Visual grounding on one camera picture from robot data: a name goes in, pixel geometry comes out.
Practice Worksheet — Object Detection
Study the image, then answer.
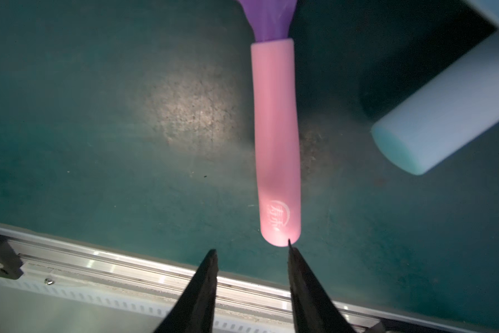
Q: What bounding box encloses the purple square shovel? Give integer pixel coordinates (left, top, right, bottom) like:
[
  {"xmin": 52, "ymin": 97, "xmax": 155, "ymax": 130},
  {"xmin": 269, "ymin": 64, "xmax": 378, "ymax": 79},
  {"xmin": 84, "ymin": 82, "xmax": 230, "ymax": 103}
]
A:
[{"xmin": 240, "ymin": 1, "xmax": 302, "ymax": 247}]

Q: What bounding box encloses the blue shovel near white box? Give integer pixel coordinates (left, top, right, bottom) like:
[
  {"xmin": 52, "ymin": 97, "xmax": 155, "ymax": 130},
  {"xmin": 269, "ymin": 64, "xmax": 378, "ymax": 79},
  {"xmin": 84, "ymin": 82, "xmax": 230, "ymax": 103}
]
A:
[{"xmin": 371, "ymin": 0, "xmax": 499, "ymax": 176}]

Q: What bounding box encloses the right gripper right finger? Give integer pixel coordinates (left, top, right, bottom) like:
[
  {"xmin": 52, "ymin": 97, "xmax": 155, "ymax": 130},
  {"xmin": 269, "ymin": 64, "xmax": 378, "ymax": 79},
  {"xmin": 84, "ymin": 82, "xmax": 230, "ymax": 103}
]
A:
[{"xmin": 288, "ymin": 244, "xmax": 355, "ymax": 333}]

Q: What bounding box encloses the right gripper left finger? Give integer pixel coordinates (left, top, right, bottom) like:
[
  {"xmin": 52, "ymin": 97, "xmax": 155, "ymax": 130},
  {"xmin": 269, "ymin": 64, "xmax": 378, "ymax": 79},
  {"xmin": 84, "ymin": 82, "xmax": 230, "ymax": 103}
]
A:
[{"xmin": 154, "ymin": 249, "xmax": 219, "ymax": 333}]

